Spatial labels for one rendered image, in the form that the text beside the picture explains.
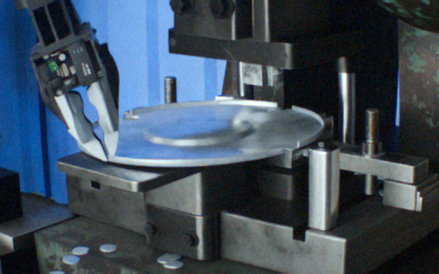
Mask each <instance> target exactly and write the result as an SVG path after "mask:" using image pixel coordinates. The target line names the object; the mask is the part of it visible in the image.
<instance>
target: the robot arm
mask: <svg viewBox="0 0 439 274"><path fill-rule="evenodd" d="M14 2H15V6H16V9H17V10H22V9H26V8H28V9H29V13H30V14H31V19H32V21H33V23H34V26H35V28H36V33H37V35H38V36H39V41H40V42H39V43H38V44H37V46H35V47H33V48H32V50H31V53H30V56H29V59H30V61H31V62H32V67H33V69H34V70H35V78H36V79H37V80H38V84H39V86H40V90H41V96H42V100H43V101H44V103H45V105H46V107H47V108H48V110H49V111H51V112H52V114H53V115H54V116H56V117H57V118H58V119H59V120H61V121H62V122H63V123H64V124H65V126H66V128H67V129H68V130H69V132H70V133H71V134H72V135H73V137H74V138H75V139H76V140H77V141H78V142H79V143H80V144H81V145H82V146H83V147H84V148H85V149H86V150H87V151H89V152H90V153H92V154H93V155H94V156H95V157H97V158H99V159H100V160H103V161H105V162H106V161H108V155H113V156H115V151H116V148H117V144H118V140H119V75H120V74H119V70H118V67H117V64H116V62H115V59H114V57H113V55H112V54H111V53H110V51H109V49H108V43H107V42H104V43H101V44H100V43H99V41H98V40H97V37H96V36H95V33H96V32H97V30H96V29H95V28H93V27H92V25H91V23H90V22H88V23H86V22H82V19H80V16H79V15H78V13H77V11H76V9H75V6H74V5H73V4H72V1H71V0H14ZM38 67H40V70H39V68H38ZM79 86H83V87H87V86H88V87H87V97H88V100H89V102H91V103H92V104H93V105H94V106H95V108H96V111H97V113H98V124H99V126H100V127H101V129H102V130H103V137H104V138H103V141H104V145H105V147H106V149H107V152H108V154H107V152H106V150H105V147H104V146H103V144H102V140H100V139H99V138H98V137H97V136H96V134H95V133H94V132H93V124H92V122H91V121H90V120H89V119H88V118H87V117H86V116H85V114H84V110H83V109H84V102H83V99H82V97H81V95H80V93H79V92H78V91H75V90H71V89H74V88H78V87H79Z"/></svg>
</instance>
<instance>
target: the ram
mask: <svg viewBox="0 0 439 274"><path fill-rule="evenodd" d="M169 6H170V8H171V10H172V12H173V13H174V34H183V35H190V36H204V37H211V38H219V39H226V40H247V41H255V42H278V41H282V40H289V39H292V38H296V37H299V36H305V35H312V34H316V33H318V32H322V31H326V30H331V9H330V0H170V2H169Z"/></svg>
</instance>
